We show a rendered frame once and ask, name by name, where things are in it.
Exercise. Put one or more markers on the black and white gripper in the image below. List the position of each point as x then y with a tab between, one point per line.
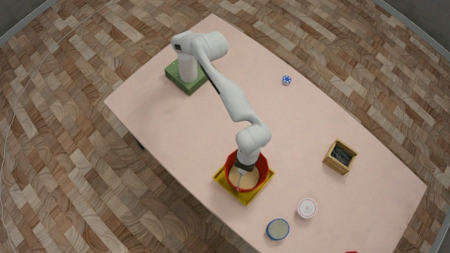
247	165

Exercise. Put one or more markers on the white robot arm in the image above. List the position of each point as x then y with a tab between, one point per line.
203	49

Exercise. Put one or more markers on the red pail with white handle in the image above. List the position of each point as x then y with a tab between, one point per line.
249	180

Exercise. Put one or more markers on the yellow shallow tray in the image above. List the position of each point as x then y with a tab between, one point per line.
245	198

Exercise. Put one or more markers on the small wooden crate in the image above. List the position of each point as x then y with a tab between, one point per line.
340	157

